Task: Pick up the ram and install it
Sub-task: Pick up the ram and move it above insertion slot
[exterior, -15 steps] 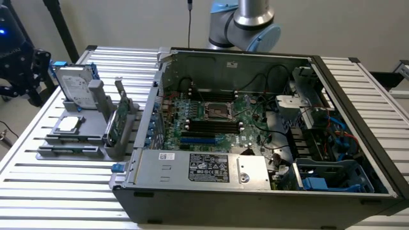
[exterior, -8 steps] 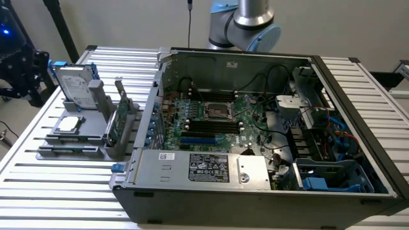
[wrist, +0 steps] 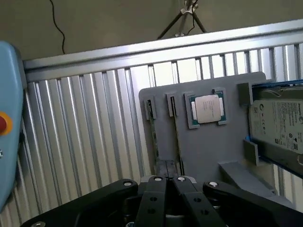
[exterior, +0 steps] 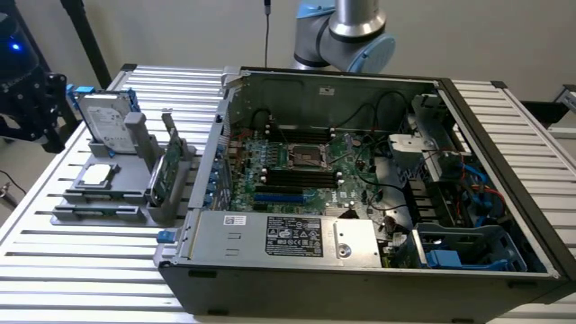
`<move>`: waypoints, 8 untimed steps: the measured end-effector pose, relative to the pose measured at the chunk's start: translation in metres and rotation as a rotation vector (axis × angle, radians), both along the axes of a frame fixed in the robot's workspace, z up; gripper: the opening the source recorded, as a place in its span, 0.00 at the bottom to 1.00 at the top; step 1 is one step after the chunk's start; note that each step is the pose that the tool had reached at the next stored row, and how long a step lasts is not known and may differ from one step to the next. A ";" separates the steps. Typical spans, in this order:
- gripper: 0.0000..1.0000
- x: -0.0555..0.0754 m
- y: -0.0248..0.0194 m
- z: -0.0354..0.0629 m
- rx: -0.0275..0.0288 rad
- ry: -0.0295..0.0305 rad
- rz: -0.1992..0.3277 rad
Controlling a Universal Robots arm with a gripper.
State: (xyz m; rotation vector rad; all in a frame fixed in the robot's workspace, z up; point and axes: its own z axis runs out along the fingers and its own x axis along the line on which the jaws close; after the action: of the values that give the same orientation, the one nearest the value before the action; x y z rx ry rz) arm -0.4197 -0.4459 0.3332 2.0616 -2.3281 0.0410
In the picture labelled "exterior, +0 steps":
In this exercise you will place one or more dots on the metal disk bay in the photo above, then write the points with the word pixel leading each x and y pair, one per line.
pixel 422 145

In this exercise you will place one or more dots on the hard disk in blue carrier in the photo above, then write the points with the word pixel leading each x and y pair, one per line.
pixel 108 121

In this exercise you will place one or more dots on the grey parts rack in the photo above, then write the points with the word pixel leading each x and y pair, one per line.
pixel 134 189

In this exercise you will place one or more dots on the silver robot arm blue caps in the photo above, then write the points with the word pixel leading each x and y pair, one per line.
pixel 354 23

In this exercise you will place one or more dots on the black stand pole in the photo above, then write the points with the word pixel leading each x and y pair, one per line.
pixel 86 37

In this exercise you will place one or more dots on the blue case latch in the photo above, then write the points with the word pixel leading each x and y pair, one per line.
pixel 166 235

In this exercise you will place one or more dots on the black open PC case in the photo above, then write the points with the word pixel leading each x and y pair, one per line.
pixel 341 290

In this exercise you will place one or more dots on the blue plastic drive cage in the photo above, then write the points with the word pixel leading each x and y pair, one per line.
pixel 468 246

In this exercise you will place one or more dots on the blue expansion slot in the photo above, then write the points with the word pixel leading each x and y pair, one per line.
pixel 278 198

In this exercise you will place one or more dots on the black RAM slot bank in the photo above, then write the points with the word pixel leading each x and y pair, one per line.
pixel 300 132
pixel 300 178

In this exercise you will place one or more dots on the silver CPU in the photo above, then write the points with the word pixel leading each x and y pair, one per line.
pixel 97 175

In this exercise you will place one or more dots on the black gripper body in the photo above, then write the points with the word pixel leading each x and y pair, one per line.
pixel 20 67

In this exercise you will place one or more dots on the grey power supply unit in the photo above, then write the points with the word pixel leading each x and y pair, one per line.
pixel 288 238

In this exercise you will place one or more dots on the green motherboard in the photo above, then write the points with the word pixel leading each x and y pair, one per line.
pixel 296 175

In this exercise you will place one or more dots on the CPU socket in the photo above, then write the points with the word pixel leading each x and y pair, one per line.
pixel 306 155

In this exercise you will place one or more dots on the green graphics card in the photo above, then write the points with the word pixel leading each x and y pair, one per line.
pixel 168 165

